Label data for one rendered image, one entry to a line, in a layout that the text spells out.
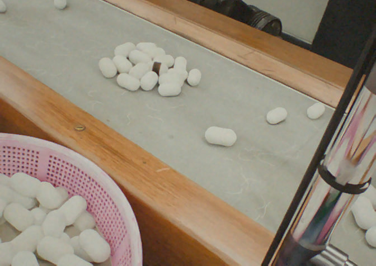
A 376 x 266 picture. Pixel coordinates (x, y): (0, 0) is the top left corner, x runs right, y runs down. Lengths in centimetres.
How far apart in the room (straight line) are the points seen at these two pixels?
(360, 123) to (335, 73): 49
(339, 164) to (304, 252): 6
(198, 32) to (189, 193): 40
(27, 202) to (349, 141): 29
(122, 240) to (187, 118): 21
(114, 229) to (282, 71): 40
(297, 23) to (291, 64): 207
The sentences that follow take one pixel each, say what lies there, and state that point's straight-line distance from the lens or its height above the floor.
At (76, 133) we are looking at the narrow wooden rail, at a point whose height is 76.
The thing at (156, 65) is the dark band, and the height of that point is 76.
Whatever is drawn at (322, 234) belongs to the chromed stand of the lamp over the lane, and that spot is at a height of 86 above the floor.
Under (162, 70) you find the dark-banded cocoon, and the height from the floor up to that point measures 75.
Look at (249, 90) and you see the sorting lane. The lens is 59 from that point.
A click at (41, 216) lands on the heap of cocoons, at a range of 38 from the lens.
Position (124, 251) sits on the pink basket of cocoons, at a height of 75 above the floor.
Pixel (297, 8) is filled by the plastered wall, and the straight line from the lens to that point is 270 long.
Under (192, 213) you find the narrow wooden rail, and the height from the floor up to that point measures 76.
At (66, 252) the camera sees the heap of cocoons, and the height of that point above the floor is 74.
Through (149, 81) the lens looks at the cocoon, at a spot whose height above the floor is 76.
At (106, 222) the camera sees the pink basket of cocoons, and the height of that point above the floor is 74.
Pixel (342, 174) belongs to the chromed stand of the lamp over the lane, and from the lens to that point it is 20.
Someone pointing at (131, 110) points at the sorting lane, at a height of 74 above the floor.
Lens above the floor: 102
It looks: 36 degrees down
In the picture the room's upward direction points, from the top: 12 degrees clockwise
